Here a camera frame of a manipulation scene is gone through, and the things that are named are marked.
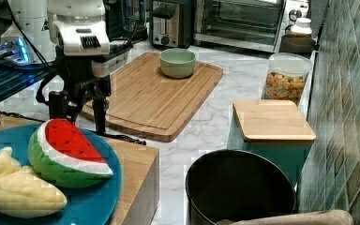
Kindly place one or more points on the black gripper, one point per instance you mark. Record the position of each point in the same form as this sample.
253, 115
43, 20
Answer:
82, 83

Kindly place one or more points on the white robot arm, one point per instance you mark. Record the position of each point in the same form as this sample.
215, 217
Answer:
72, 35

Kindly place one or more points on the wooden drawer box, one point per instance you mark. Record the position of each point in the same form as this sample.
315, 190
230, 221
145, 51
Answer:
139, 194

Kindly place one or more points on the plush watermelon slice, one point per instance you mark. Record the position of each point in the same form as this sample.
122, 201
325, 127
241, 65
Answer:
61, 154

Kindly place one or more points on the bamboo cutting board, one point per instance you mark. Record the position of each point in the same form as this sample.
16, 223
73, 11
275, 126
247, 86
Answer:
148, 104

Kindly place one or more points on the black coffee maker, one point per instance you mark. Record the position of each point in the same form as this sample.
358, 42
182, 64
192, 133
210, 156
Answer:
126, 19

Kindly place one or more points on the blue plate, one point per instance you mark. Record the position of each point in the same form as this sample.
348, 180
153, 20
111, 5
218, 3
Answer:
85, 206

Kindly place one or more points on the light green bowl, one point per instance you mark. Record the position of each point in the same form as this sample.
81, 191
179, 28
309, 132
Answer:
177, 63

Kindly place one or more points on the cream plush toy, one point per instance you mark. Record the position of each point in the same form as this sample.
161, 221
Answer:
23, 194

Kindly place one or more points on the silver toaster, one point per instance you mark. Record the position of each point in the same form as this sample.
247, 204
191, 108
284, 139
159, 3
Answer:
171, 23

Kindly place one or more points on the black round pot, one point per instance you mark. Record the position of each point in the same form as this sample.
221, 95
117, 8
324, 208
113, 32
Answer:
236, 185

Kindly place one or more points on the toaster oven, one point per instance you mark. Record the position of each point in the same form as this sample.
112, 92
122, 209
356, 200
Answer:
248, 24

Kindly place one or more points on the teal box with wooden lid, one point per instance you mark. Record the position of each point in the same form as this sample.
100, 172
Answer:
273, 129

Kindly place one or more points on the clear jar of cereal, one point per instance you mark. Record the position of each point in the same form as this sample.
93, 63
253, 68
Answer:
286, 77

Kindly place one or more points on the white lidded jar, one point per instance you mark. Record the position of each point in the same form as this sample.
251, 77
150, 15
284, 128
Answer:
301, 28

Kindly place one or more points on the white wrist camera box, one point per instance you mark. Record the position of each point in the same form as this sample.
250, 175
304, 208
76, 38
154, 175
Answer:
104, 65

